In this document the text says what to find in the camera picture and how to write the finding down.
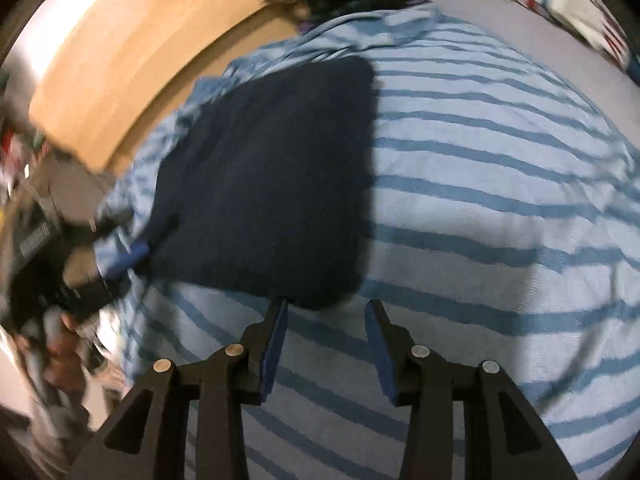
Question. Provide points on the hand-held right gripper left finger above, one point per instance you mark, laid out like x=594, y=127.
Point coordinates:
x=272, y=350

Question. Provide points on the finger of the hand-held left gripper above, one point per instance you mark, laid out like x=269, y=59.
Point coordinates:
x=120, y=255

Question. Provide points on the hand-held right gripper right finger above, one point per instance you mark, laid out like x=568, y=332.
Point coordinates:
x=382, y=350

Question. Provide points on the navy button cardigan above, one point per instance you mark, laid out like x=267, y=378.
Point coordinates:
x=270, y=185

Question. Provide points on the person's left hand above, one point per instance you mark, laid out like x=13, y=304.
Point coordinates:
x=62, y=355

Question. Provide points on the blue striped bed sheet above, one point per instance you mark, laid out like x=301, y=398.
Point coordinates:
x=475, y=210

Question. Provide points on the wooden headboard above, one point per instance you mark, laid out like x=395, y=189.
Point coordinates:
x=150, y=60

